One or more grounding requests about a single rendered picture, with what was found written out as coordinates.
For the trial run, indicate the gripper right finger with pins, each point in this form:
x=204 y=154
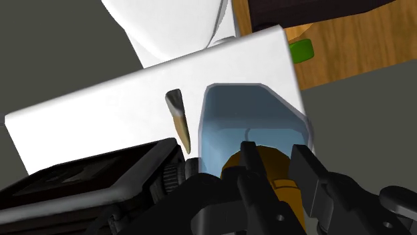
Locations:
x=338 y=201

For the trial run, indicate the translucent blue container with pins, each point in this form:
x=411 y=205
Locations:
x=251 y=117

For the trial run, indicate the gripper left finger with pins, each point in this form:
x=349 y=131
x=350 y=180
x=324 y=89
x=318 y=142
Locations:
x=257 y=195

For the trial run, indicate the small green block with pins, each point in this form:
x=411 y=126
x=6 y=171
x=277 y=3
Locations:
x=302 y=50

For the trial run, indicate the black grey flat device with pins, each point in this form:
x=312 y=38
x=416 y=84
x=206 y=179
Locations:
x=81 y=192

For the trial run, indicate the white toilet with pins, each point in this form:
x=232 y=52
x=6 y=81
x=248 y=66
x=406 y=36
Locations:
x=130 y=101

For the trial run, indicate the amber bottle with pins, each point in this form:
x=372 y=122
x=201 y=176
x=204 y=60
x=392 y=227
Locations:
x=277 y=169

